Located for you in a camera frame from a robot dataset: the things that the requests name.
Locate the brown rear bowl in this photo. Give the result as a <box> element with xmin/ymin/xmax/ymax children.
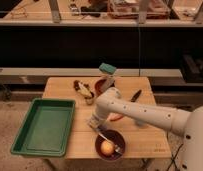
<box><xmin>94</xmin><ymin>79</ymin><xmax>115</xmax><ymax>96</ymax></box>

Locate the wooden table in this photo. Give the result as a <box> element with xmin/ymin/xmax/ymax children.
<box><xmin>43</xmin><ymin>77</ymin><xmax>171</xmax><ymax>159</ymax></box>

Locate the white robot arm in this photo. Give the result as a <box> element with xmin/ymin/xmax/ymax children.
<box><xmin>88</xmin><ymin>87</ymin><xmax>203</xmax><ymax>171</ymax></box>

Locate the dark equipment box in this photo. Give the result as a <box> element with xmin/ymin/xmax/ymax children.
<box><xmin>181</xmin><ymin>55</ymin><xmax>203</xmax><ymax>83</ymax></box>

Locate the green plastic tray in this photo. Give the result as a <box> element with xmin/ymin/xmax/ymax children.
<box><xmin>11</xmin><ymin>98</ymin><xmax>75</xmax><ymax>157</ymax></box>

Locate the dark brown front bowl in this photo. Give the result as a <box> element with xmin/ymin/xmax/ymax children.
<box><xmin>95</xmin><ymin>130</ymin><xmax>126</xmax><ymax>161</ymax></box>

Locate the metal spoon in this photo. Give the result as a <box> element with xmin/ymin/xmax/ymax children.
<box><xmin>99</xmin><ymin>133</ymin><xmax>123</xmax><ymax>155</ymax></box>

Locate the green topped sponge brush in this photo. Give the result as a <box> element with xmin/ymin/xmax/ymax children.
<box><xmin>98</xmin><ymin>62</ymin><xmax>117</xmax><ymax>92</ymax></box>

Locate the brown white plush toy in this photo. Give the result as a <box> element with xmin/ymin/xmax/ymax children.
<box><xmin>73</xmin><ymin>80</ymin><xmax>94</xmax><ymax>105</ymax></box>

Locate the black handled knife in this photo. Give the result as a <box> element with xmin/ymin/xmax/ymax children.
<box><xmin>130</xmin><ymin>90</ymin><xmax>142</xmax><ymax>102</ymax></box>

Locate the yellow round fruit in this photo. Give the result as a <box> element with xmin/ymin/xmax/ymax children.
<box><xmin>101</xmin><ymin>141</ymin><xmax>114</xmax><ymax>156</ymax></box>

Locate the orange carrot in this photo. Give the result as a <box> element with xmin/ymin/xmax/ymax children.
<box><xmin>109</xmin><ymin>114</ymin><xmax>124</xmax><ymax>122</ymax></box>

